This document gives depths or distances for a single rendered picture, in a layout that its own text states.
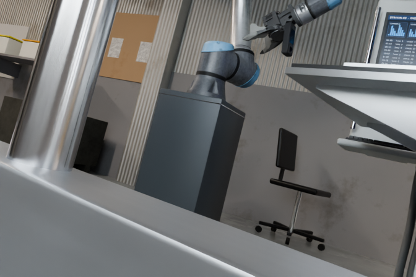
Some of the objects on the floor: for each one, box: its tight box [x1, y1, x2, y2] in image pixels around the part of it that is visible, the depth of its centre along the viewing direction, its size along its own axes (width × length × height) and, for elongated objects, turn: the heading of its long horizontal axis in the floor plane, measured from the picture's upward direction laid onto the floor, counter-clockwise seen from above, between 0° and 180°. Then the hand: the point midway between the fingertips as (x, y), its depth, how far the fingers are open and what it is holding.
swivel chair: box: [255, 128, 331, 251], centre depth 399 cm, size 67×67×105 cm
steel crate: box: [0, 96, 108, 173], centre depth 516 cm, size 86×109×72 cm
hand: (251, 48), depth 151 cm, fingers open, 14 cm apart
